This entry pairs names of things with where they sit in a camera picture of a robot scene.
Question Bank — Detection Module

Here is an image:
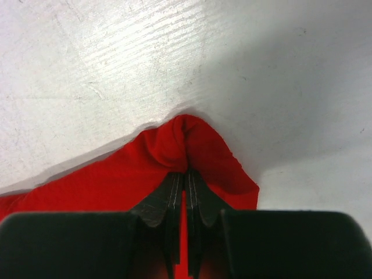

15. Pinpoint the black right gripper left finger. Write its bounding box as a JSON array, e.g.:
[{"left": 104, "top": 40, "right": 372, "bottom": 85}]
[{"left": 1, "top": 173, "right": 183, "bottom": 278}]

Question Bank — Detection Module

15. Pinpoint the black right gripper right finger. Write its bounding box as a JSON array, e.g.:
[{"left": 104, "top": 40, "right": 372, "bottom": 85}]
[{"left": 184, "top": 170, "right": 371, "bottom": 278}]

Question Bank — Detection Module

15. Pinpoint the red t shirt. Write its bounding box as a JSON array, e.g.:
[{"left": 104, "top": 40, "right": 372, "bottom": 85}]
[{"left": 1, "top": 115, "right": 259, "bottom": 278}]

